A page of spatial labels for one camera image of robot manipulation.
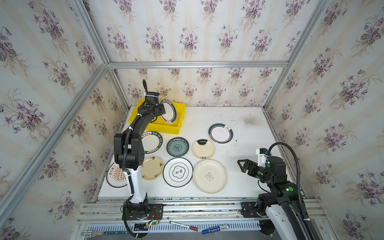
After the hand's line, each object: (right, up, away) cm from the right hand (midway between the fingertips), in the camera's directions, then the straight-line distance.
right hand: (242, 164), depth 76 cm
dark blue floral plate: (-36, +6, +20) cm, 42 cm away
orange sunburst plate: (-71, -9, +8) cm, 72 cm away
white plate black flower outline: (-34, -7, +10) cm, 36 cm away
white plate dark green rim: (-42, +26, +27) cm, 56 cm away
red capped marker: (-26, -28, -7) cm, 39 cm away
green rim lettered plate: (-55, +8, +27) cm, 61 cm away
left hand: (-48, +32, +20) cm, 61 cm away
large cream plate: (-16, -9, +8) cm, 20 cm away
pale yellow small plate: (-50, -5, +11) cm, 51 cm away
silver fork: (-71, -29, -9) cm, 77 cm away
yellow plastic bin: (-48, +20, +21) cm, 56 cm away
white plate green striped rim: (-6, +14, +28) cm, 32 cm away
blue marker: (-15, -27, -9) cm, 32 cm away
